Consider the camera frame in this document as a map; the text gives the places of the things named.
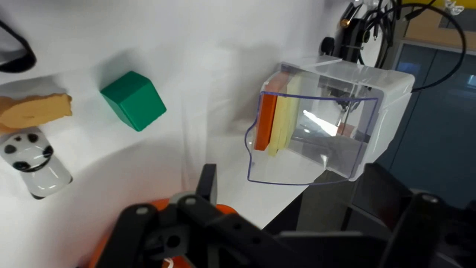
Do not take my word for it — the black ring object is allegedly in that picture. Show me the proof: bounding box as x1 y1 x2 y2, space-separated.
0 21 38 74

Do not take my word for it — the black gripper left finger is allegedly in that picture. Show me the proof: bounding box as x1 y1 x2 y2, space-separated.
96 163 285 268

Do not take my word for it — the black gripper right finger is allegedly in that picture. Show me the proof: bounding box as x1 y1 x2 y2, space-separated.
343 164 476 268

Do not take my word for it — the green block near edge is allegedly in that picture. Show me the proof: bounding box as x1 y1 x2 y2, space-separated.
102 72 167 132

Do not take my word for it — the black cable bundle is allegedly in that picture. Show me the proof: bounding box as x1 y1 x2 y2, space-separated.
319 0 469 94

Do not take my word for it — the tan wooden piece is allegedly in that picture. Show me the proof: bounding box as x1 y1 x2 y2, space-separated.
0 94 74 133

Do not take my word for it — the clear container with lid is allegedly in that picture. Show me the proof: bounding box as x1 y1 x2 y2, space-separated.
245 57 416 187

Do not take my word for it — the orange plastic bowl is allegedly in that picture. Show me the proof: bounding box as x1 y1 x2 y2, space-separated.
81 196 251 268

